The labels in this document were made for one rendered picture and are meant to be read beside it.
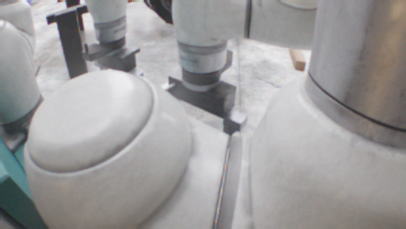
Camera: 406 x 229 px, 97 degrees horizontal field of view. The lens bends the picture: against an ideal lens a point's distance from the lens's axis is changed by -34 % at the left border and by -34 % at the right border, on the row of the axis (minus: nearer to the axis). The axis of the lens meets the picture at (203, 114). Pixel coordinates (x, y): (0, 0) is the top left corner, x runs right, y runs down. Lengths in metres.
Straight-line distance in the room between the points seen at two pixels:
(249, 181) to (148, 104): 0.08
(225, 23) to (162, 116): 0.26
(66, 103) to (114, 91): 0.04
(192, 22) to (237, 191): 0.29
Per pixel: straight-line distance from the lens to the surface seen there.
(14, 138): 0.64
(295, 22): 0.37
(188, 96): 0.51
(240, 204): 0.16
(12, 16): 0.73
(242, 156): 0.18
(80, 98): 0.18
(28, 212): 0.30
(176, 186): 0.16
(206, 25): 0.39
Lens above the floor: 1.09
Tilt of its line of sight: 42 degrees down
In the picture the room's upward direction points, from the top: 2 degrees clockwise
